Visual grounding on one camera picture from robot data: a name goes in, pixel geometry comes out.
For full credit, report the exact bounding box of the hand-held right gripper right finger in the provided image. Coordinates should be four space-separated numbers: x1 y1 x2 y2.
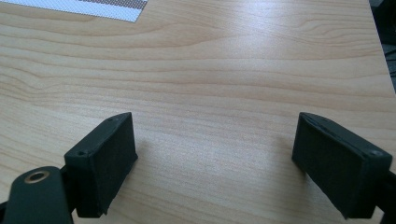
291 111 394 220

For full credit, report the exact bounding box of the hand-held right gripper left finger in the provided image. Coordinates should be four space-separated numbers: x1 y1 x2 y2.
64 111 139 218

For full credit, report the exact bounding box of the white grey woven mat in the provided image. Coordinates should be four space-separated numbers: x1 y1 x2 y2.
0 0 149 23

